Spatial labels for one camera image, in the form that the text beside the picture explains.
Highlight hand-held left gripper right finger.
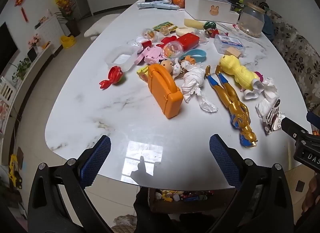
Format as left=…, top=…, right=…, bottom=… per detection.
left=207, top=134, right=294, bottom=233

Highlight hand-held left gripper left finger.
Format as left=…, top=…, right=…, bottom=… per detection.
left=27, top=135, right=113, bottom=233

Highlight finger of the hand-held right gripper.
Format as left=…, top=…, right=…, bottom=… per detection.
left=281, top=117, right=309, bottom=141
left=306, top=111, right=320, bottom=135

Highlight silver snack wrapper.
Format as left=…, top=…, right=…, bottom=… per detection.
left=262, top=99, right=287, bottom=136

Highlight cardboard box of toys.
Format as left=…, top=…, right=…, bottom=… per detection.
left=149, top=187, right=237, bottom=214

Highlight golden action figure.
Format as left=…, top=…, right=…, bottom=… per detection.
left=204, top=65, right=258, bottom=149

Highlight yellow caterpillar toy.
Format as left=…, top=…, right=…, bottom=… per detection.
left=216, top=54, right=255, bottom=91

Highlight long white tissue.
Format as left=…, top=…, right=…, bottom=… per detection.
left=181, top=64, right=218, bottom=113

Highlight orange toy case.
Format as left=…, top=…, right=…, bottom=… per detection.
left=147, top=63, right=184, bottom=120

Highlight wooden block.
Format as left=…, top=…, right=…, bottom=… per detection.
left=224, top=48, right=244, bottom=59

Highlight white bunny keychain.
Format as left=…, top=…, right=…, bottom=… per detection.
left=172, top=58, right=186, bottom=80

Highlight translucent white plastic container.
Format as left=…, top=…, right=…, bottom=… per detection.
left=104, top=45, right=137, bottom=72

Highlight small orange-haired figure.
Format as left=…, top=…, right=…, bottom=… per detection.
left=183, top=55, right=197, bottom=68

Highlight clear box with blue label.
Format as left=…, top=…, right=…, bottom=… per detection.
left=213, top=35, right=247, bottom=55

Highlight blue wristband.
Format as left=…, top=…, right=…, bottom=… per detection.
left=184, top=49, right=208, bottom=63

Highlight small doll head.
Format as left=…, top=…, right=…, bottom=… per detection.
left=160, top=59, right=175, bottom=76

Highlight large clear capsule with toy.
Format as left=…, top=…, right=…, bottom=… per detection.
left=162, top=42, right=184, bottom=60

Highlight white spotted toy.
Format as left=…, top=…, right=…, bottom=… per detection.
left=135, top=36, right=151, bottom=53

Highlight red oblong case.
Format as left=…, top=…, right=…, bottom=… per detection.
left=175, top=33, right=200, bottom=51

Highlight clear plastic cup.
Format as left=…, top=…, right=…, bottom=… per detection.
left=197, top=29, right=209, bottom=46

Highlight red plastic toy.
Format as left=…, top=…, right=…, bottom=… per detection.
left=161, top=36, right=179, bottom=46

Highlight green red snack wrapper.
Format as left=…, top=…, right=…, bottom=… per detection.
left=203, top=21, right=220, bottom=38

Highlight cream round holder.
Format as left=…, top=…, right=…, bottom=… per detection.
left=175, top=26, right=197, bottom=37

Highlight green yellow snack packet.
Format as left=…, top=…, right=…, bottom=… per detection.
left=152, top=22, right=178, bottom=32

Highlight white box with rabbit sticker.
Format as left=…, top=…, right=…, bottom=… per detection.
left=184, top=0, right=232, bottom=22

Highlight person's right hand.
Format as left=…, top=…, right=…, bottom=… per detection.
left=301, top=177, right=320, bottom=214

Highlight plain cardboard box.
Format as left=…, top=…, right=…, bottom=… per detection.
left=284, top=165, right=313, bottom=214

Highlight floral sofa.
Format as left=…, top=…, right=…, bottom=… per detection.
left=260, top=3, right=320, bottom=111

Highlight beige fuzzy slipper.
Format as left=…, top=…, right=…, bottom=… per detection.
left=112, top=214, right=137, bottom=233

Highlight yellow toy excavator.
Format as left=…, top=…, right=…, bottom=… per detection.
left=8, top=154, right=23, bottom=189

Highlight white low console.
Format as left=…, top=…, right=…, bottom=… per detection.
left=0, top=44, right=54, bottom=146

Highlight clear glass jar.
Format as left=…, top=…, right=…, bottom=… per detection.
left=237, top=2, right=265, bottom=39

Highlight green trailing plant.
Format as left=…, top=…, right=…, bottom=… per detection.
left=11, top=58, right=32, bottom=84

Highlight clear ruler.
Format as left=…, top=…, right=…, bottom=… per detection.
left=214, top=21, right=241, bottom=36

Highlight yellow potty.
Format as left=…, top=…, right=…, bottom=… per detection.
left=60, top=35, right=76, bottom=49

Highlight white cushioned bench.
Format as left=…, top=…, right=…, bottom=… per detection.
left=83, top=14, right=121, bottom=41

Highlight pink flowers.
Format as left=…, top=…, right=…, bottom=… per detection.
left=28, top=34, right=42, bottom=48

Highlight white cabinet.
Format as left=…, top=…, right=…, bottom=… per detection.
left=34, top=14, right=70, bottom=51

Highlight green black bag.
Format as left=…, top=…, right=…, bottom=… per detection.
left=230, top=0, right=246, bottom=12

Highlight black television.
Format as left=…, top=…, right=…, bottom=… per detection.
left=0, top=22, right=19, bottom=74

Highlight yellow flowers in pot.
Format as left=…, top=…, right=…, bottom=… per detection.
left=54, top=0, right=81, bottom=37

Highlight light blue toy gun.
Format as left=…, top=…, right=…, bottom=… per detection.
left=137, top=0, right=181, bottom=11

